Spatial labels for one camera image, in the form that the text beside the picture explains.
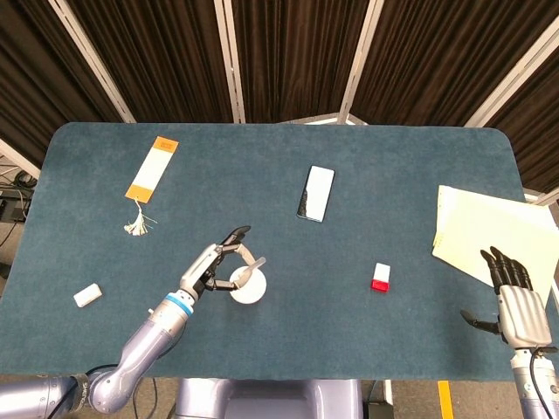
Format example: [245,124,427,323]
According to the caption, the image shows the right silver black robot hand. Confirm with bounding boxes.
[459,245,554,350]

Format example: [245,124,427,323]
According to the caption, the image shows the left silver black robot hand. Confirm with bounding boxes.
[180,224,259,303]

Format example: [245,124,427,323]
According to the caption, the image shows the white round container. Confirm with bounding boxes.
[228,265,268,306]

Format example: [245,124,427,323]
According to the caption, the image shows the stack of pale yellow paper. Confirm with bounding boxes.
[431,184,559,312]

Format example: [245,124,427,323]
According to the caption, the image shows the orange white bookmark with tassel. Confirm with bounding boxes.
[123,135,181,238]

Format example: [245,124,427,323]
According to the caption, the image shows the yellow floor tape strip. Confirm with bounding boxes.
[437,380,453,419]

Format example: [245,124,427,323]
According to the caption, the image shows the small white eraser block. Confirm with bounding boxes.
[72,283,104,310]

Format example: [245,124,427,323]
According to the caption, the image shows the black smartphone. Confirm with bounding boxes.
[296,164,336,223]

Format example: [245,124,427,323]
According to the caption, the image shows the blue felt table mat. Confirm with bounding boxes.
[0,121,559,381]

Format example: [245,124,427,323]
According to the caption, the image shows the purple-grey robot torso base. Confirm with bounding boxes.
[173,377,364,419]

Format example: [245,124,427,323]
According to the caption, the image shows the red and white small box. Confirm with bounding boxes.
[370,262,392,293]

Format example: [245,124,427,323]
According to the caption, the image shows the black box on floor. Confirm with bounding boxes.
[365,402,395,419]

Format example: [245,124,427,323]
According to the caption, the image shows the brown curtain partition panel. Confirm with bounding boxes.
[339,0,559,128]
[465,25,559,205]
[56,0,246,125]
[0,0,135,176]
[214,0,381,125]

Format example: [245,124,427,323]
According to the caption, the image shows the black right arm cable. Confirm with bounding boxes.
[528,346,559,419]

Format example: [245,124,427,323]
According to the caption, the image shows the blue floor cable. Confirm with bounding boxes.
[146,377,159,419]

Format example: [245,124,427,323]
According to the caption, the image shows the black equipment with cables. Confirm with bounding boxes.
[0,168,39,224]

